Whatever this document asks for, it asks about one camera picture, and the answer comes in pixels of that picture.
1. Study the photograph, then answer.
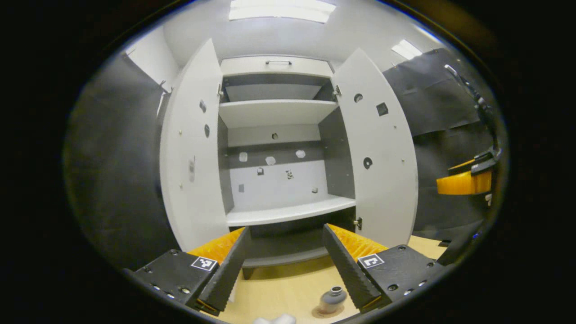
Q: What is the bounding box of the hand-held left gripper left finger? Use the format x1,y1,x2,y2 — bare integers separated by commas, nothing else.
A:
122,226,252,317

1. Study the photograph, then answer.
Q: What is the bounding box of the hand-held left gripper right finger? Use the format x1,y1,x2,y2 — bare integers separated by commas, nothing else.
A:
321,223,447,314

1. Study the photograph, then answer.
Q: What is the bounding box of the silver pink label bottle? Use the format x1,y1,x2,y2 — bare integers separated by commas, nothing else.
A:
319,286,347,315

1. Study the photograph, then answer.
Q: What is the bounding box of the round cork coaster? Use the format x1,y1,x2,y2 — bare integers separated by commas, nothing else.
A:
311,305,345,320

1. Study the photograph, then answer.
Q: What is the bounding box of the white cabinet door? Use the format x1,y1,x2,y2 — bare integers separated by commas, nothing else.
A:
332,48,419,249
159,38,231,253

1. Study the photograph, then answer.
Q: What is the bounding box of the white cabinet drawer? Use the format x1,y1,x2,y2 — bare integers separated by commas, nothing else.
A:
219,55,335,78

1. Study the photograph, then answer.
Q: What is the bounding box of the ceiling light panel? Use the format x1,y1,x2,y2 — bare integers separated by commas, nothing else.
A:
228,0,337,24
390,39,424,61

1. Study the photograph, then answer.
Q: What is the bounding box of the black backdrop cloth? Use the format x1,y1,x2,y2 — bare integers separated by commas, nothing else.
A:
63,47,501,270

